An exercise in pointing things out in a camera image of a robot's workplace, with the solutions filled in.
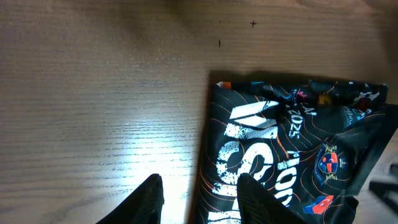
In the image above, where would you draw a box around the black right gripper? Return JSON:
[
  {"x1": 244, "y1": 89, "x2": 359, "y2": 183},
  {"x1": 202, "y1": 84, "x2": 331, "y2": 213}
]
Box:
[{"x1": 369, "y1": 180, "x2": 397, "y2": 213}]

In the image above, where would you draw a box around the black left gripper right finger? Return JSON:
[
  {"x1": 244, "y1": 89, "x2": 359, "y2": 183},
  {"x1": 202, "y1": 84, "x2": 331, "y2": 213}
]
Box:
[{"x1": 237, "y1": 173, "x2": 305, "y2": 224}]

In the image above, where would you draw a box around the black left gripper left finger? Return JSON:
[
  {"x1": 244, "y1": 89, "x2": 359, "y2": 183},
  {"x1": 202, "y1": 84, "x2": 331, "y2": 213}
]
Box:
[{"x1": 97, "y1": 174, "x2": 164, "y2": 224}]

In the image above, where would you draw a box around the black patterned cycling jersey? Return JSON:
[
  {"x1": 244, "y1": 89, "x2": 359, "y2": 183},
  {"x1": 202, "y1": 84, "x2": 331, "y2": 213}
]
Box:
[{"x1": 192, "y1": 80, "x2": 397, "y2": 223}]

